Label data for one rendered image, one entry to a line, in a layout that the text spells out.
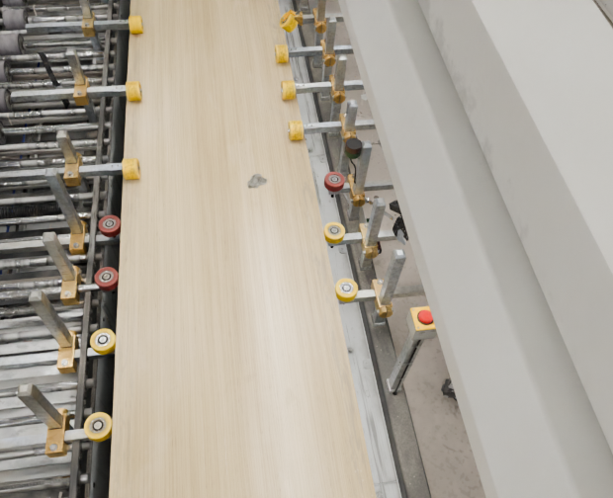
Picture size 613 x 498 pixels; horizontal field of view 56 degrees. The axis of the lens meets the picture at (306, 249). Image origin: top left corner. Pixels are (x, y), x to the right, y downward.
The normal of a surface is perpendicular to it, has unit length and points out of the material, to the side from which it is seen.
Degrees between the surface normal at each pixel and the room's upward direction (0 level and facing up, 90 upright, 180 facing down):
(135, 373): 0
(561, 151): 0
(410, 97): 61
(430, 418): 0
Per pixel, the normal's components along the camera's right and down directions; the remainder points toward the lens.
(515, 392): -0.84, -0.20
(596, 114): 0.05, -0.57
